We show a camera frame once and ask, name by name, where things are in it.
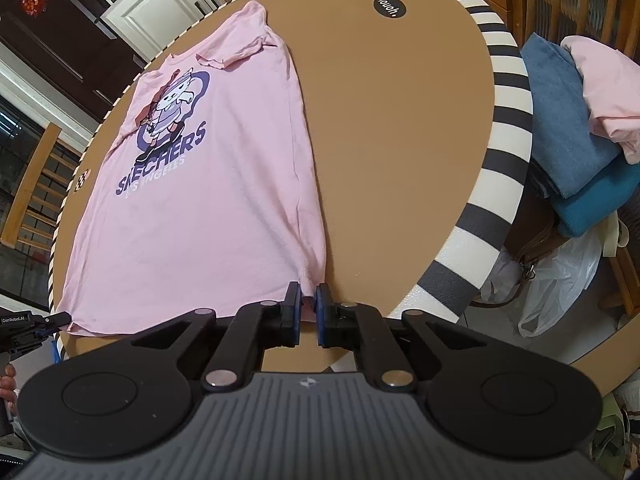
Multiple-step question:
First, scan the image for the round black table sticker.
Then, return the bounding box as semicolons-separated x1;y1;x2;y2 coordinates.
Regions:
374;0;408;19

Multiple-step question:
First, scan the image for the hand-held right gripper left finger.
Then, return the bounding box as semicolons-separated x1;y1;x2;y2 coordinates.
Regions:
131;282;304;392

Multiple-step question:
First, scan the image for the white cabinet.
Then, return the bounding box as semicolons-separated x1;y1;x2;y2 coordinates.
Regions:
99;0;222;57

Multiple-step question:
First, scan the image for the brown leather bag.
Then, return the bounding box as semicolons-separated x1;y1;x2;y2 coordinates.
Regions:
472;195;571;309

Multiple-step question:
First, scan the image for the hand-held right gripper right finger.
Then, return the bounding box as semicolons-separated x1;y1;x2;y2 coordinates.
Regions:
316;282;488;392

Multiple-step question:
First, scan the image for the folded pale pink cloth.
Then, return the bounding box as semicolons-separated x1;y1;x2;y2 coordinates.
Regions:
560;35;640;165

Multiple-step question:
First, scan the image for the person's left hand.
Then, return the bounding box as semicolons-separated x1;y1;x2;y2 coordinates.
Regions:
0;364;21;415

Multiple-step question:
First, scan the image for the white plastic bag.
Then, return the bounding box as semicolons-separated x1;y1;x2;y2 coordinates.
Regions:
480;232;604;339

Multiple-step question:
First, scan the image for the pink printed t-shirt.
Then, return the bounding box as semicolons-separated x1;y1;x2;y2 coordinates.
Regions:
56;1;327;336

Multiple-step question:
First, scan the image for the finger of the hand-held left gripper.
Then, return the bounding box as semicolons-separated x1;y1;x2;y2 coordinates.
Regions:
31;312;74;337

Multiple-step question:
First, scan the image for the folded blue denim cloth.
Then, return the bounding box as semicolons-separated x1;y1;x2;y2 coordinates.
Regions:
520;32;627;199

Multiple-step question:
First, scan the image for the dark brown door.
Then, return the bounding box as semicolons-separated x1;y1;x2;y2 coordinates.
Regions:
0;0;151;113

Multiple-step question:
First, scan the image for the wooden chair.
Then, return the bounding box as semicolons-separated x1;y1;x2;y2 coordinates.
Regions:
0;124;82;263
440;0;640;81

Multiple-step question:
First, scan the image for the folded teal cloth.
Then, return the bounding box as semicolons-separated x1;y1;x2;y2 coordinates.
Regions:
552;160;640;239

